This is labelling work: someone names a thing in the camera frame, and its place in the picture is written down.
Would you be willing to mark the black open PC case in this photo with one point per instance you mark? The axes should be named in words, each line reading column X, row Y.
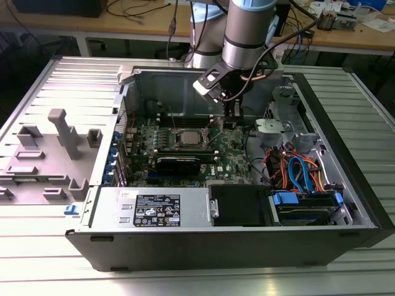
column 185, row 249

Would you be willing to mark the silver CPU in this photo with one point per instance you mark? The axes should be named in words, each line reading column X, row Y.
column 190, row 137

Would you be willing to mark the green motherboard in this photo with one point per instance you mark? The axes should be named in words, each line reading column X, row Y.
column 228, row 160

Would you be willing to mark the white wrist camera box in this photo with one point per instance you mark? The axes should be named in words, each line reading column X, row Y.
column 206, row 84

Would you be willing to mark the wooden desk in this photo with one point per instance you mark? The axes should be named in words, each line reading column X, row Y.
column 92, row 23

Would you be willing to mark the CPU socket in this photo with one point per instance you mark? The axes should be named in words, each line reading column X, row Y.
column 178, row 137

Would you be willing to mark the pale grey case latch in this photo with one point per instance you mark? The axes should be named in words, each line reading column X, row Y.
column 125, row 75

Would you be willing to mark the grey electronic device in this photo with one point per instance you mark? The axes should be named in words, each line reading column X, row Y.
column 345, row 21

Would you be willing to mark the blue card retention tab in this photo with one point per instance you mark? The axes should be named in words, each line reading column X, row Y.
column 111, row 165
column 113, row 151
column 108, row 179
column 116, row 137

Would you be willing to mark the hard disk in blue carrier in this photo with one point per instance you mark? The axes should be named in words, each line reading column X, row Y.
column 308, row 203

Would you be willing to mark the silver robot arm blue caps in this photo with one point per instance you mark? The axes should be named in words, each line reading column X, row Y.
column 243, row 31

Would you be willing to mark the white paper sheet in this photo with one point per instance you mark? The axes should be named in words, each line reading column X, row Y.
column 379, row 25

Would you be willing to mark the silver power supply unit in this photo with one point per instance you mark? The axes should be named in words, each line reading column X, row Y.
column 108, row 209

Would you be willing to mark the grey parts rack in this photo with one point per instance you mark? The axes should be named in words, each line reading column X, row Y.
column 46, row 160

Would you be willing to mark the silver drive cage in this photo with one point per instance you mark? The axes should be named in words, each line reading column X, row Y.
column 284, row 108

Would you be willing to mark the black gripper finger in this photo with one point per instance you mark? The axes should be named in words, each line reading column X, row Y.
column 229, row 111

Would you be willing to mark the tall black box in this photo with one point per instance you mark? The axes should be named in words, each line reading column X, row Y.
column 285, row 18

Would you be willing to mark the small black adapter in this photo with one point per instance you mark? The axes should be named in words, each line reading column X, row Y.
column 308, row 33

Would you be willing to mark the white printed card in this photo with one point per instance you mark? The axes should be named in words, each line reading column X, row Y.
column 321, row 7

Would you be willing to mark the black computer box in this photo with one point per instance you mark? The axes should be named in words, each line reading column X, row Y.
column 61, row 7

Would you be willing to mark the silver round-top metal bracket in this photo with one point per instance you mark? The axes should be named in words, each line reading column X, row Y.
column 271, row 126

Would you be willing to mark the black graphics card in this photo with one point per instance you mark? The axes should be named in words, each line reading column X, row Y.
column 176, row 165

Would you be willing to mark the metal heat sink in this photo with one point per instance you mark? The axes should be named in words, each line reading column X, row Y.
column 326, row 20

